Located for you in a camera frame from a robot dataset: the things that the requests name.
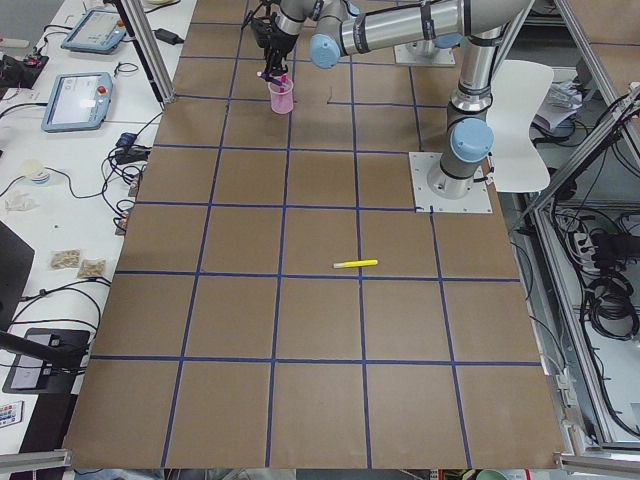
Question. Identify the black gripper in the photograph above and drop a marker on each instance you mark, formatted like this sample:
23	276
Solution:
281	44

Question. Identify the purple marker pen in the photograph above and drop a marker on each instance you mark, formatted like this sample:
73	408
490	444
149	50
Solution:
269	79

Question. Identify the pink marker pen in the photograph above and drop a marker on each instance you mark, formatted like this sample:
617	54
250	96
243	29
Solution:
283	84

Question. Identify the pink mesh cup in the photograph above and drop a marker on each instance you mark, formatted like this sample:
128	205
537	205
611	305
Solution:
281	103

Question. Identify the black power adapter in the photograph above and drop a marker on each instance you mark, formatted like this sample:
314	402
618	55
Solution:
168	37

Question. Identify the upper blue teach pendant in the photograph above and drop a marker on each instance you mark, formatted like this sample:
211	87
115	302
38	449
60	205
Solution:
99	31

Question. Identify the blue teach pendant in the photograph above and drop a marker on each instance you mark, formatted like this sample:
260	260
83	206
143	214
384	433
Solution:
99	31
78	102

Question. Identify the lower blue teach pendant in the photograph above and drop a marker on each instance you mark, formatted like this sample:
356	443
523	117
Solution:
78	102

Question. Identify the yellow marker pen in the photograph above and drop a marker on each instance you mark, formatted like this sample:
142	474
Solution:
352	264

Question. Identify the white chair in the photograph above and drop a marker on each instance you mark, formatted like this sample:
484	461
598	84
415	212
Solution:
518	89

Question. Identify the small snack bag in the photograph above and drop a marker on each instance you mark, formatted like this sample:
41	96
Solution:
91	268
65	259

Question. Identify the black monitor stand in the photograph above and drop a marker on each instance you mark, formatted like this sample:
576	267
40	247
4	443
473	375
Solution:
47	360

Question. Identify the aluminium frame post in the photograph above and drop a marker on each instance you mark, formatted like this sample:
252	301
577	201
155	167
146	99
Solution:
139	30

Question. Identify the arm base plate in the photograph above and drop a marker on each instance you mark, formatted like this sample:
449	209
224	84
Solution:
425	56
434	192

